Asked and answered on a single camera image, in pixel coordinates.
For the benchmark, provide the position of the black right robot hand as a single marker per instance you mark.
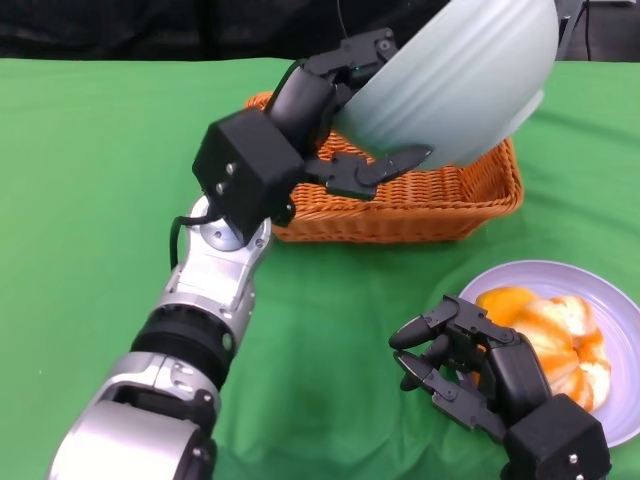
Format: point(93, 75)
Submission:
point(515, 380)

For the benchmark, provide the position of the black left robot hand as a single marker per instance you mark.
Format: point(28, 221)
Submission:
point(250, 160)

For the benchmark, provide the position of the large orange striped bread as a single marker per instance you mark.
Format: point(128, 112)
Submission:
point(565, 340)

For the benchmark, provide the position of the small orange striped bread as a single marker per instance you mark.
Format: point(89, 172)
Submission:
point(505, 300)

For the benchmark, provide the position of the grey-green round bowl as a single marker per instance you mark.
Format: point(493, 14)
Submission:
point(450, 75)

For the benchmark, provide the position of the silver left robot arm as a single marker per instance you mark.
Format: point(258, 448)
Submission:
point(200, 300)

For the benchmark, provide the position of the white round plate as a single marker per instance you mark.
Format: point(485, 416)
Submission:
point(600, 290)

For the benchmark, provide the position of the orange wicker basket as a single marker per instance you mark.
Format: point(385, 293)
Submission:
point(425, 200)

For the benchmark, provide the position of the green tablecloth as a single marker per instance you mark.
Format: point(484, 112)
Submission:
point(100, 150)

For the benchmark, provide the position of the black backdrop cloth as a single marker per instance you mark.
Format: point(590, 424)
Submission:
point(150, 25)

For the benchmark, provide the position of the silver metal stand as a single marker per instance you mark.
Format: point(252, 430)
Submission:
point(570, 30)

